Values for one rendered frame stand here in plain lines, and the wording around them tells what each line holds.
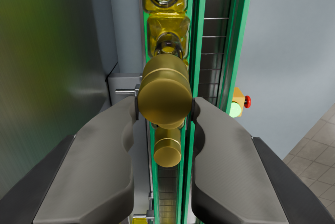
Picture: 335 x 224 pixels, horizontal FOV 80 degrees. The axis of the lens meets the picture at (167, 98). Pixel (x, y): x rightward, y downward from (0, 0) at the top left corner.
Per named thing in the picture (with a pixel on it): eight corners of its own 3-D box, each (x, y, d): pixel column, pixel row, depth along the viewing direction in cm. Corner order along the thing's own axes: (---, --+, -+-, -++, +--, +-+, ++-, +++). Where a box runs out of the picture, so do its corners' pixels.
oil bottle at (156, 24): (155, 3, 41) (143, 19, 23) (182, 4, 41) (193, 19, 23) (155, 32, 44) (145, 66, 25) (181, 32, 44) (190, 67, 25)
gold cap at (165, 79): (141, 53, 15) (132, 75, 11) (189, 53, 15) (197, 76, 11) (143, 94, 17) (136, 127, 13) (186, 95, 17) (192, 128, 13)
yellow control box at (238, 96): (216, 85, 65) (221, 97, 58) (239, 85, 65) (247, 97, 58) (214, 104, 68) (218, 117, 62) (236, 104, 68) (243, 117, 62)
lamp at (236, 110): (225, 100, 59) (228, 106, 56) (240, 100, 59) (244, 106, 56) (223, 113, 61) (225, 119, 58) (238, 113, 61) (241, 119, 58)
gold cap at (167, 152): (149, 130, 27) (146, 154, 23) (172, 119, 26) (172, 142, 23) (163, 147, 29) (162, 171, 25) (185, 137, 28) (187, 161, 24)
